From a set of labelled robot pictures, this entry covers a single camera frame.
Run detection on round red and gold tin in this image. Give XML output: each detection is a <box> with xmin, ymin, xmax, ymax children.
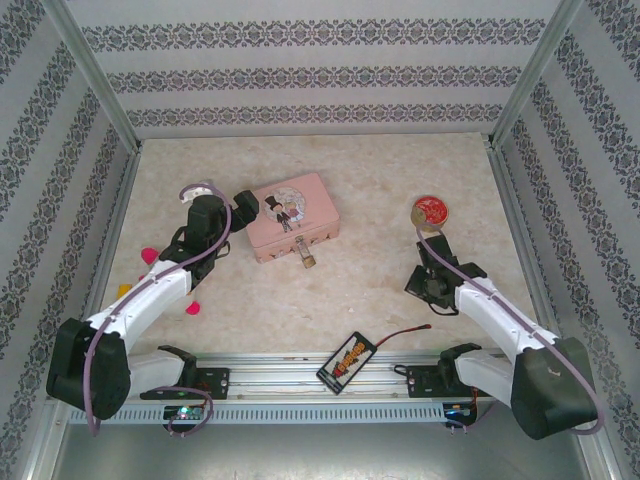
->
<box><xmin>409</xmin><ymin>195</ymin><xmax>451</xmax><ymax>229</ymax></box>

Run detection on slotted grey cable duct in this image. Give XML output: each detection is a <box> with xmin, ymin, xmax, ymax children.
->
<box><xmin>68</xmin><ymin>399</ymin><xmax>482</xmax><ymax>426</ymax></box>

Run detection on thin red wire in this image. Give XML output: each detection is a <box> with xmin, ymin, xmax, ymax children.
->
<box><xmin>372</xmin><ymin>323</ymin><xmax>432</xmax><ymax>351</ymax></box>

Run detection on black battery pack with print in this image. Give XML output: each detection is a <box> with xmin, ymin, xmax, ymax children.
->
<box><xmin>316</xmin><ymin>330</ymin><xmax>380</xmax><ymax>396</ymax></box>

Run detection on pink tin box with cartoon couple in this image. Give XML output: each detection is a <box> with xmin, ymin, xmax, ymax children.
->
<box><xmin>244</xmin><ymin>172</ymin><xmax>345</xmax><ymax>265</ymax></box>

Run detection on aluminium side frame rail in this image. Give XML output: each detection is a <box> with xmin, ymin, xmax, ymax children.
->
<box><xmin>27</xmin><ymin>144</ymin><xmax>144</xmax><ymax>480</ymax></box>
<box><xmin>488</xmin><ymin>144</ymin><xmax>624</xmax><ymax>480</ymax></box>

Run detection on brass padlock with silver shackle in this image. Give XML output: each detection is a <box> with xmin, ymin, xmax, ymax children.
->
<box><xmin>295</xmin><ymin>238</ymin><xmax>318</xmax><ymax>269</ymax></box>

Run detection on aluminium frame post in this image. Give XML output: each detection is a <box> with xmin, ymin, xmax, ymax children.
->
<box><xmin>485</xmin><ymin>0</ymin><xmax>587</xmax><ymax>150</ymax></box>
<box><xmin>42</xmin><ymin>0</ymin><xmax>145</xmax><ymax>152</ymax></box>

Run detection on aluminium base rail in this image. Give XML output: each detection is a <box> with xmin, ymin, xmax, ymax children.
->
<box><xmin>127</xmin><ymin>349</ymin><xmax>516</xmax><ymax>401</ymax></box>

